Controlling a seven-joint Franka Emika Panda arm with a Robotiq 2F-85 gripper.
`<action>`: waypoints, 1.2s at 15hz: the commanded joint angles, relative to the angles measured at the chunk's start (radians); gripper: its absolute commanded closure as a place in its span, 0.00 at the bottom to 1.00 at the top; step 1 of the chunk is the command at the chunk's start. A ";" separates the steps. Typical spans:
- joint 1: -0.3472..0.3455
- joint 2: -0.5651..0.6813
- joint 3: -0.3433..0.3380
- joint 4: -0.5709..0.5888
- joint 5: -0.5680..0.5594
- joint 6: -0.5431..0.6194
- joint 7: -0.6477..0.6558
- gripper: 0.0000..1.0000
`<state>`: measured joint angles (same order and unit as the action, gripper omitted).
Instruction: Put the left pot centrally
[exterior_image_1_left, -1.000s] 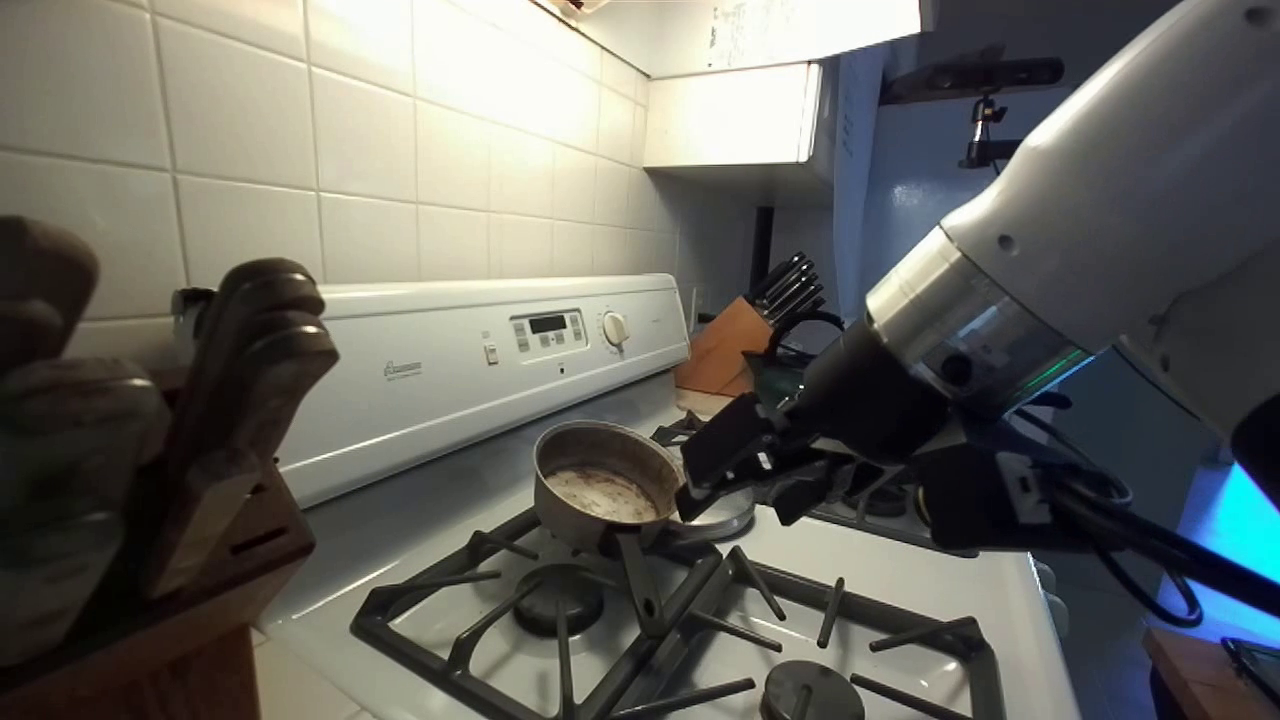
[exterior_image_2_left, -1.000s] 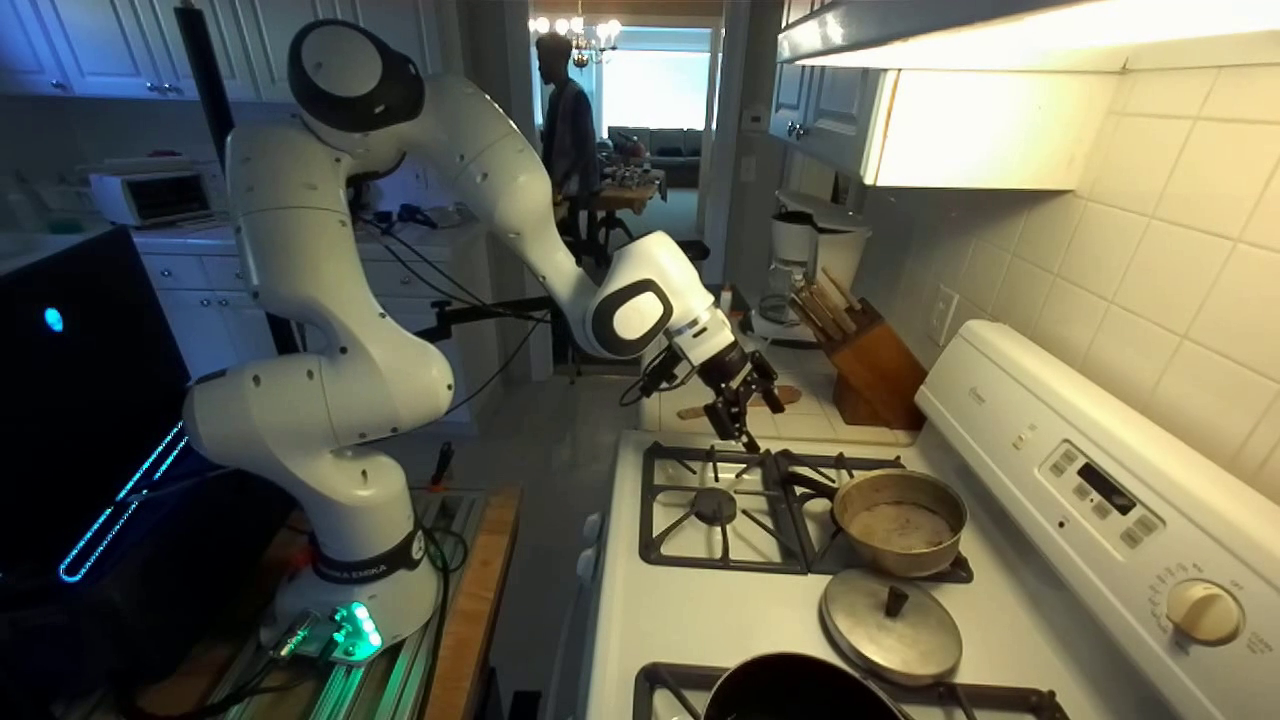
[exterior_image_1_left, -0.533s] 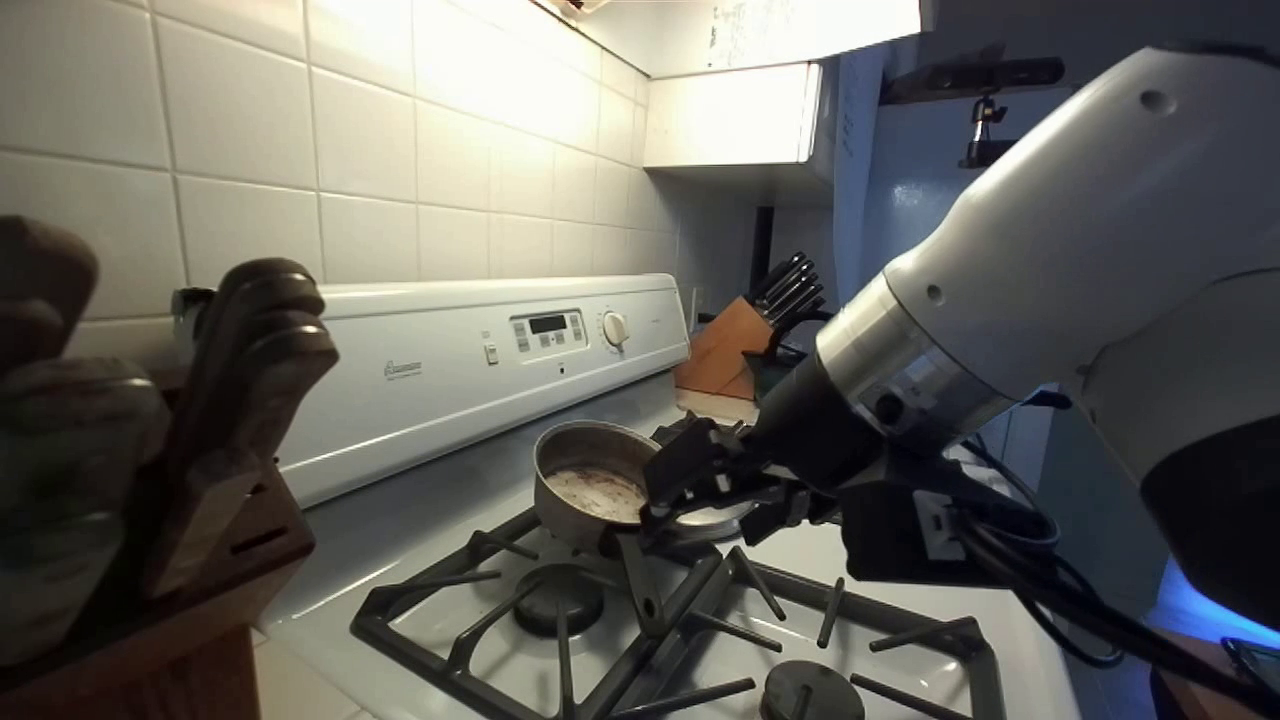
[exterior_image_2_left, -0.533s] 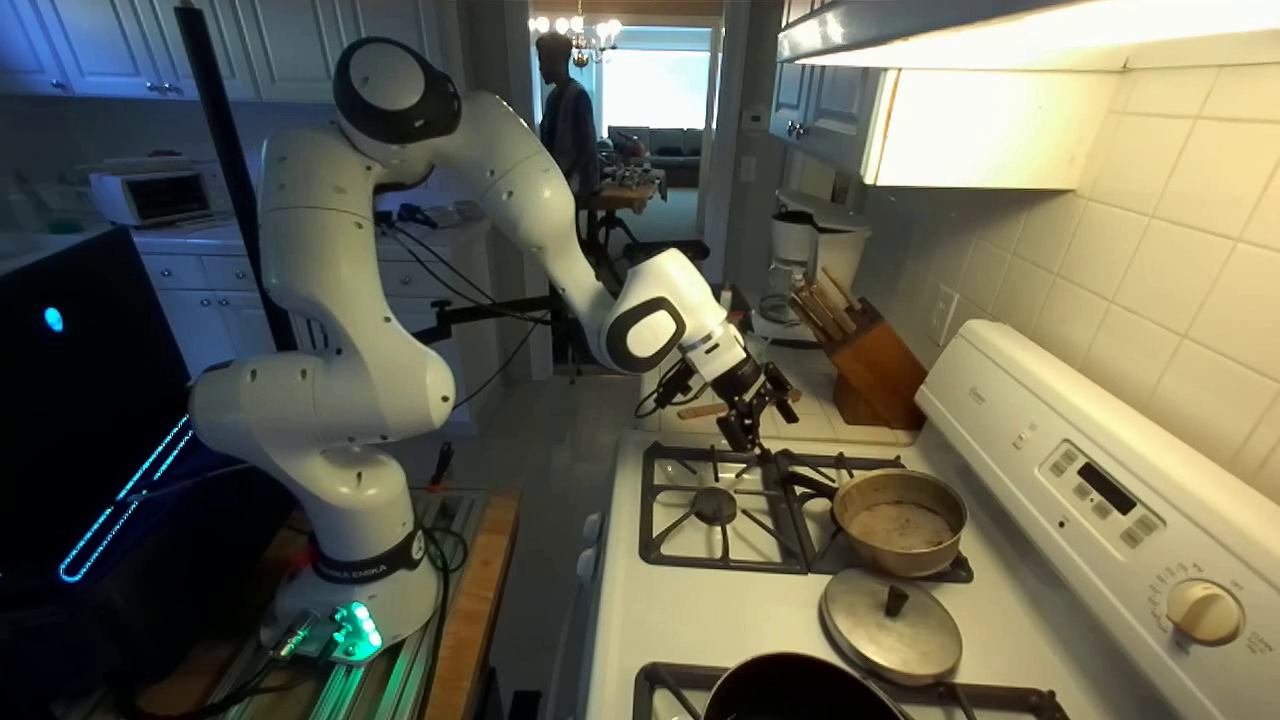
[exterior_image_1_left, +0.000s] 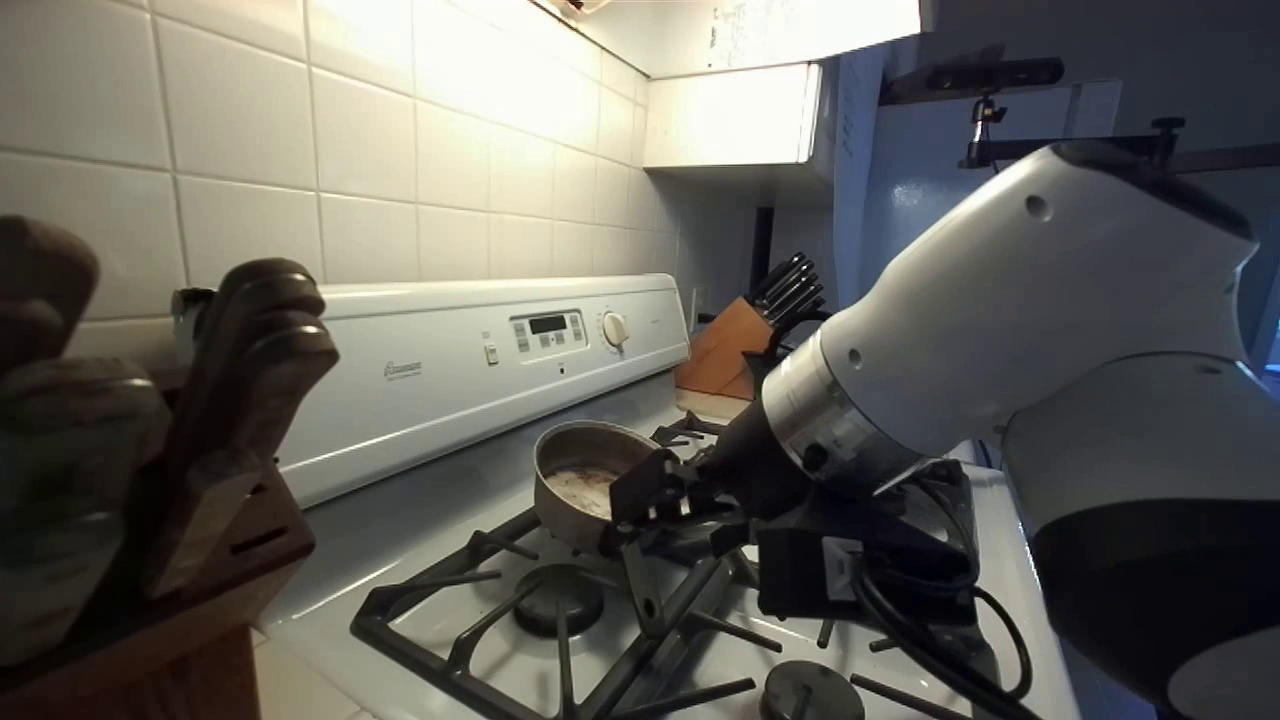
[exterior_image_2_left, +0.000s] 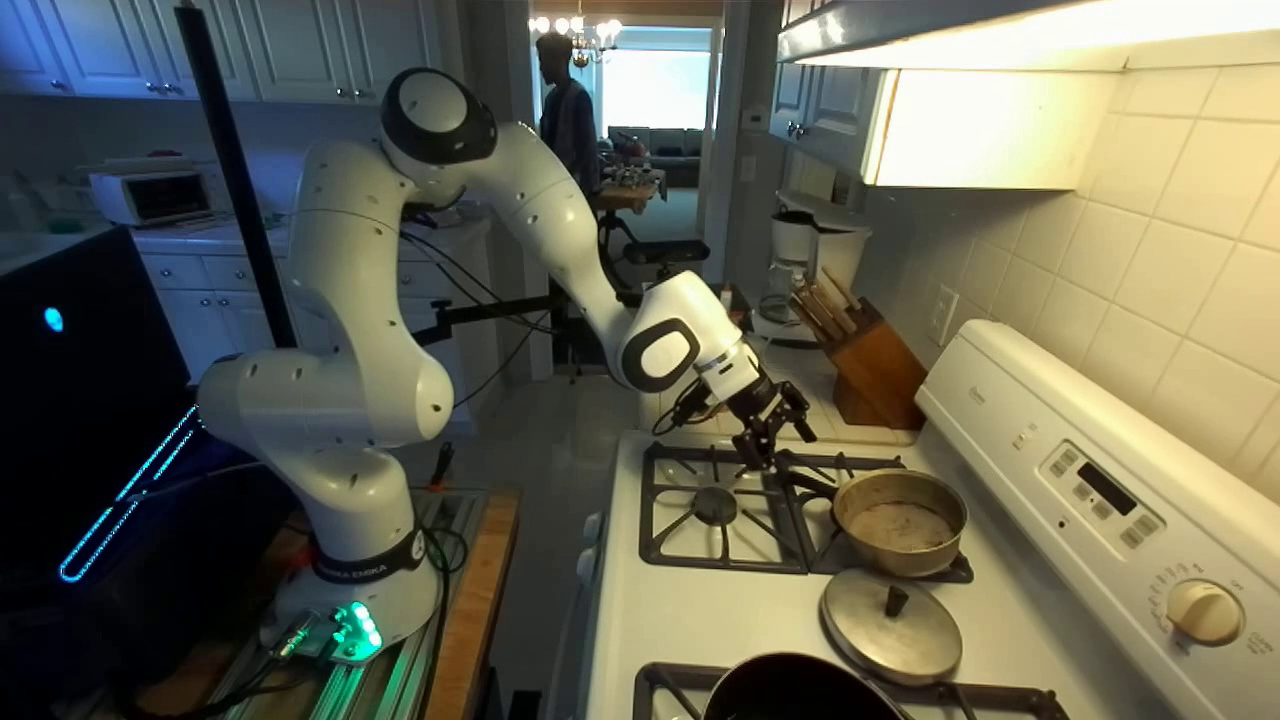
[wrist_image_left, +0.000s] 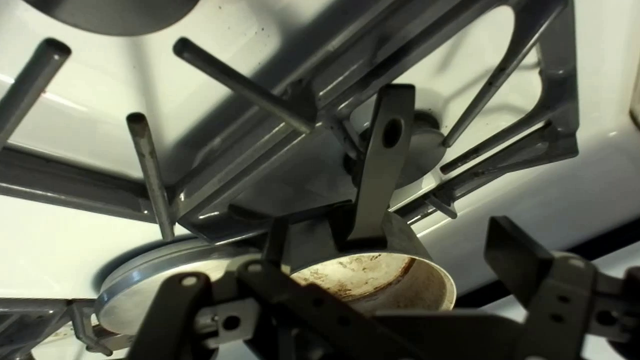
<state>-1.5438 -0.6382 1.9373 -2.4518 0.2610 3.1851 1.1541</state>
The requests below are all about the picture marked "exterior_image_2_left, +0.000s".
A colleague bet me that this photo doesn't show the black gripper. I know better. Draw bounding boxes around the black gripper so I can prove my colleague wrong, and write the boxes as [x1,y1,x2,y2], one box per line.
[713,370,820,474]

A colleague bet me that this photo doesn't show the metal pot with black handle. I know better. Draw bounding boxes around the metal pot with black handle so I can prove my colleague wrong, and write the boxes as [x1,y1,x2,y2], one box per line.
[774,462,973,582]

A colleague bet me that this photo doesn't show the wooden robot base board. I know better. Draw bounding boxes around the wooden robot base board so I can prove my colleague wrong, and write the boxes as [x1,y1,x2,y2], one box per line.
[133,479,527,720]

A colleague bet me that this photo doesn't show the round metal pot lid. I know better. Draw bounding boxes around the round metal pot lid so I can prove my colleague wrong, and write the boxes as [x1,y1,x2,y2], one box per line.
[817,567,968,689]

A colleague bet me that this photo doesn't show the round gas burner cap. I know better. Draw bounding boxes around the round gas burner cap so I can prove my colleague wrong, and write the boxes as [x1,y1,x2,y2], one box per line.
[689,485,739,529]

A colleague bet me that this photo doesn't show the wooden knife block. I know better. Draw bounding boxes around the wooden knife block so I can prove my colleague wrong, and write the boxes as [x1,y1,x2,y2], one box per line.
[790,273,927,432]

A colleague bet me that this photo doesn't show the white coffee maker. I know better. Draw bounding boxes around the white coffee maker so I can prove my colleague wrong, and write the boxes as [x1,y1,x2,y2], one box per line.
[752,195,872,345]

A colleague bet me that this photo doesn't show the black frying pan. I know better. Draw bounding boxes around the black frying pan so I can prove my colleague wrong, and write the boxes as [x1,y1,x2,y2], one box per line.
[698,650,911,720]

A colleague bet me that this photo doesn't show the white gas stove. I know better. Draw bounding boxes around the white gas stove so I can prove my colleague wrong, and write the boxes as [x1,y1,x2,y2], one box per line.
[576,315,1280,720]

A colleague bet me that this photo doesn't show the black clamp rod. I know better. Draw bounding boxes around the black clamp rod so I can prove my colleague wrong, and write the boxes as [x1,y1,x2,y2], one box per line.
[410,292,559,349]

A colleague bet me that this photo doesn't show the bright window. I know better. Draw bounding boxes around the bright window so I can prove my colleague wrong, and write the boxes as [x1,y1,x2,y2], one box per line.
[594,24,720,137]

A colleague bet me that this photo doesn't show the person in dark clothes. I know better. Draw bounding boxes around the person in dark clothes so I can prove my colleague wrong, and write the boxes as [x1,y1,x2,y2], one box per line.
[533,31,603,195]

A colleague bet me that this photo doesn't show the steel range hood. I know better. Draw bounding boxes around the steel range hood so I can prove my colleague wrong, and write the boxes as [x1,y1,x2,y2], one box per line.
[774,0,1280,73]

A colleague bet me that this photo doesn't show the ceiling chandelier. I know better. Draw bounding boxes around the ceiling chandelier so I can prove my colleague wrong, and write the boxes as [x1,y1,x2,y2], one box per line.
[523,12,627,58]

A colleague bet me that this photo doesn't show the cream stove knob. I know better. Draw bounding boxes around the cream stove knob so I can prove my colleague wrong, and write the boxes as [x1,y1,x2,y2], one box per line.
[1165,574,1247,650]

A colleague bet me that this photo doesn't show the white base cabinets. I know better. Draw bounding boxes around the white base cabinets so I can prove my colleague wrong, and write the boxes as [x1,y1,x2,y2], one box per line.
[133,217,443,392]

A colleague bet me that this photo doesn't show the black upright pole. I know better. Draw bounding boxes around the black upright pole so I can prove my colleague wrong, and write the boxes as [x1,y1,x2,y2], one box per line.
[172,0,298,353]

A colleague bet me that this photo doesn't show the black case with blue lights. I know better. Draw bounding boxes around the black case with blue lights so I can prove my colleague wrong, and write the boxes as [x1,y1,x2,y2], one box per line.
[0,224,293,645]

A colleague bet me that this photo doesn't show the black cable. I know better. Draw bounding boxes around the black cable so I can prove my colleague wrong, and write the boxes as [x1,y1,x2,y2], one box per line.
[394,224,565,404]

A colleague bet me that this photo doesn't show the white wall cabinet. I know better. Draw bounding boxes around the white wall cabinet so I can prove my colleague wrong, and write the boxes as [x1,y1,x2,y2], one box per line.
[857,70,1114,193]

